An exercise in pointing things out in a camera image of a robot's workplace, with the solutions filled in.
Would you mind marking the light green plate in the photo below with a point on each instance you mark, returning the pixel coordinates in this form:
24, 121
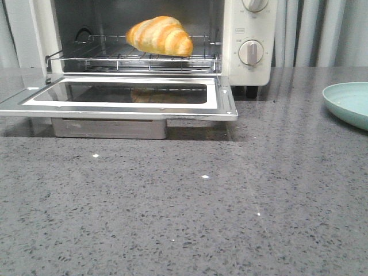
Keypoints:
348, 102

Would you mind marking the white Toshiba toaster oven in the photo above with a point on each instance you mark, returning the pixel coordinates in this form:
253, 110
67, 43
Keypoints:
225, 21

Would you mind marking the oven dial knob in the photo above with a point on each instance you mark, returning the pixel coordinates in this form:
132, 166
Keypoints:
251, 52
254, 6

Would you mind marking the black right oven foot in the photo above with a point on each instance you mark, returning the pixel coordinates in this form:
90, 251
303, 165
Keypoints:
252, 92

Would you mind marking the golden croissant bread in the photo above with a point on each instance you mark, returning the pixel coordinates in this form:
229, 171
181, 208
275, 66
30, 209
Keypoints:
162, 35

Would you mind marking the grey pleated curtain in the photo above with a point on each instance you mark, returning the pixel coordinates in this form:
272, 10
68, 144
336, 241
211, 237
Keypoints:
307, 33

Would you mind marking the metal wire oven rack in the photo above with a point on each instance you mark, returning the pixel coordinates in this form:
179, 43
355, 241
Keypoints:
111, 53

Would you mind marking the glass oven door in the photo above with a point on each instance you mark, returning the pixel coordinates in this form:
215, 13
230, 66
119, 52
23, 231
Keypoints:
123, 105

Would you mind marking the upper oven dial knob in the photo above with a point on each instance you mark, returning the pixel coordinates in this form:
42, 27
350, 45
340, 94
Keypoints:
254, 6

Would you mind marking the lower oven dial knob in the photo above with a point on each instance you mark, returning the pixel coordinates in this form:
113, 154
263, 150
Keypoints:
251, 52

